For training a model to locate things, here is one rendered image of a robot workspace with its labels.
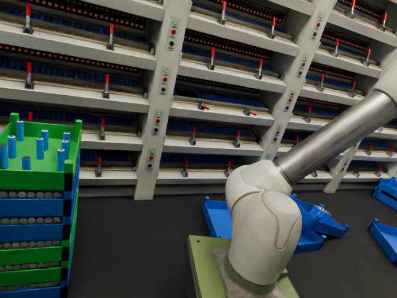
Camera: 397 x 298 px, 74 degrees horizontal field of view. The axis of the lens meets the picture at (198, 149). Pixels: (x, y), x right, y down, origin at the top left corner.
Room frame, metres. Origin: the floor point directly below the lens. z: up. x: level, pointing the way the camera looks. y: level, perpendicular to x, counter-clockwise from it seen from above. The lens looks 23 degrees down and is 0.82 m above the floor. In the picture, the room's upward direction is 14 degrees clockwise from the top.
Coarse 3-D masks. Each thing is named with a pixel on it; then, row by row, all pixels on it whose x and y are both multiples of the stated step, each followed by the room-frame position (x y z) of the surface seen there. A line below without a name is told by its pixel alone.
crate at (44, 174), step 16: (16, 128) 0.72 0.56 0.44; (32, 128) 0.75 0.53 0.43; (48, 128) 0.77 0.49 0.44; (64, 128) 0.78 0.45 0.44; (80, 128) 0.79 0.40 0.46; (16, 144) 0.68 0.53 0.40; (32, 144) 0.70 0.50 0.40; (48, 144) 0.73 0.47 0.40; (16, 160) 0.60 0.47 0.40; (32, 160) 0.62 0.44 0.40; (48, 160) 0.64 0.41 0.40; (0, 176) 0.48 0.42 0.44; (16, 176) 0.49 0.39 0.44; (32, 176) 0.50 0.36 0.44; (48, 176) 0.51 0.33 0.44; (64, 176) 0.53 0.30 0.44
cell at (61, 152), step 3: (57, 150) 0.60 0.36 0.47; (60, 150) 0.60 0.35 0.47; (63, 150) 0.61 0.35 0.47; (57, 153) 0.60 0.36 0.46; (60, 153) 0.60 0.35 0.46; (63, 153) 0.60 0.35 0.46; (57, 156) 0.60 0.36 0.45; (60, 156) 0.60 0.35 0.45; (63, 156) 0.60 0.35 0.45; (57, 159) 0.60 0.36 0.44; (60, 159) 0.60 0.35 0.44; (63, 159) 0.60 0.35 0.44; (57, 162) 0.60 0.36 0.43; (60, 162) 0.60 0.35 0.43; (63, 162) 0.60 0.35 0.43; (57, 165) 0.60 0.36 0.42; (60, 165) 0.60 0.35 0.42; (63, 165) 0.60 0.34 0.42; (57, 168) 0.60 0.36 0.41; (60, 168) 0.60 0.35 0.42; (63, 168) 0.60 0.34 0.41
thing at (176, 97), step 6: (174, 96) 1.20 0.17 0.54; (180, 96) 1.22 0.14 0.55; (186, 96) 1.24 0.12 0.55; (180, 102) 1.20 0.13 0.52; (186, 102) 1.21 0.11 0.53; (192, 102) 1.24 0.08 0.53; (198, 102) 1.26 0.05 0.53; (204, 102) 1.27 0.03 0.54; (210, 102) 1.28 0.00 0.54; (216, 102) 1.30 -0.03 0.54; (222, 102) 1.32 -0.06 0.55; (228, 102) 1.35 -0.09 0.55; (234, 108) 1.34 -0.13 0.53; (240, 108) 1.37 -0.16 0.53; (252, 108) 1.40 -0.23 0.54; (258, 108) 1.42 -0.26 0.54; (264, 108) 1.44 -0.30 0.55
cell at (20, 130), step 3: (18, 120) 0.71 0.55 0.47; (18, 123) 0.70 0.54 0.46; (21, 123) 0.71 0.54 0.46; (18, 126) 0.70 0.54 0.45; (21, 126) 0.70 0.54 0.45; (18, 129) 0.70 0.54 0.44; (21, 129) 0.70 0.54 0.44; (18, 132) 0.70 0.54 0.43; (21, 132) 0.70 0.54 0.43; (18, 135) 0.70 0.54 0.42; (21, 135) 0.70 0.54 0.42; (18, 138) 0.70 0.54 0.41; (21, 138) 0.70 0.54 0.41
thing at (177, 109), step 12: (192, 84) 1.37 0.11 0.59; (264, 96) 1.55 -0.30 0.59; (180, 108) 1.16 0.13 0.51; (192, 108) 1.20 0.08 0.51; (204, 108) 1.25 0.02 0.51; (216, 108) 1.29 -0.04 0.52; (216, 120) 1.27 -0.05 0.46; (228, 120) 1.30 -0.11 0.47; (240, 120) 1.33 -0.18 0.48; (252, 120) 1.36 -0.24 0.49; (264, 120) 1.39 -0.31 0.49
